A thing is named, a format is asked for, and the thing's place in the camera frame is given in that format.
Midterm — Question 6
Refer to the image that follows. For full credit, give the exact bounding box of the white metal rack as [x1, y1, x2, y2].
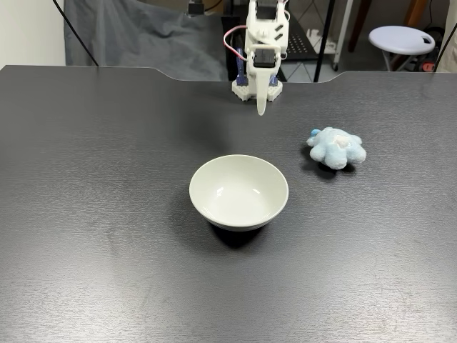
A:
[284, 0, 353, 84]

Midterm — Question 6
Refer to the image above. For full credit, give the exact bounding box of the white bowl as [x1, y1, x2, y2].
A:
[189, 154, 289, 230]

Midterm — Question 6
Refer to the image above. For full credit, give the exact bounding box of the grey cloth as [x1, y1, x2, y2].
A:
[64, 0, 230, 81]

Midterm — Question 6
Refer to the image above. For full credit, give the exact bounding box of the skyblue plush doll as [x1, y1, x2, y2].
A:
[306, 126, 367, 171]

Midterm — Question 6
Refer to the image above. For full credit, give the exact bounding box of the small black box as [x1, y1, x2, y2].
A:
[186, 0, 207, 17]

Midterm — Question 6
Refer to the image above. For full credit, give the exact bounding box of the white round stool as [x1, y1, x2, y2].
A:
[368, 25, 438, 72]

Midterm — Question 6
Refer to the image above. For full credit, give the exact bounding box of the red white servo cable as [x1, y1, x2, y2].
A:
[223, 25, 248, 62]

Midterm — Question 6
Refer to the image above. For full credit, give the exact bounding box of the black cable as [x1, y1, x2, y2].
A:
[52, 0, 101, 67]

